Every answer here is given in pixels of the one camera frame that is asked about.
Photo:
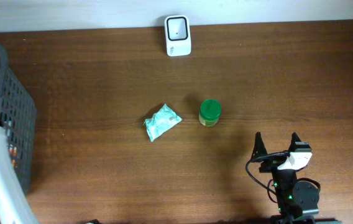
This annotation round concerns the grey plastic basket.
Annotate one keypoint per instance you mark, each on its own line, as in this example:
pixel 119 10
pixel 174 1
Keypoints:
pixel 18 114

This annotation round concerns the white barcode scanner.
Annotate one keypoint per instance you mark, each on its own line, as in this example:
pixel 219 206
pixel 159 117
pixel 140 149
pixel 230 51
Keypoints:
pixel 177 35

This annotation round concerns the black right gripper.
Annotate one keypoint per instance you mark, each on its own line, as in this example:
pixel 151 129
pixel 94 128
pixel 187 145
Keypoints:
pixel 260 149

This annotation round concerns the light green wipes packet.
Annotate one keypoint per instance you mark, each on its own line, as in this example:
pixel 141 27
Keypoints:
pixel 161 121

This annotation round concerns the green lid jar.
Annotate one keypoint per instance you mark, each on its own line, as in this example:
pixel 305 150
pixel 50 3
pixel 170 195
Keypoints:
pixel 209 113

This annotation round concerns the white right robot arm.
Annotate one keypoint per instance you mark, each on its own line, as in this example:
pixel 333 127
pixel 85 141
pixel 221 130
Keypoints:
pixel 297 198

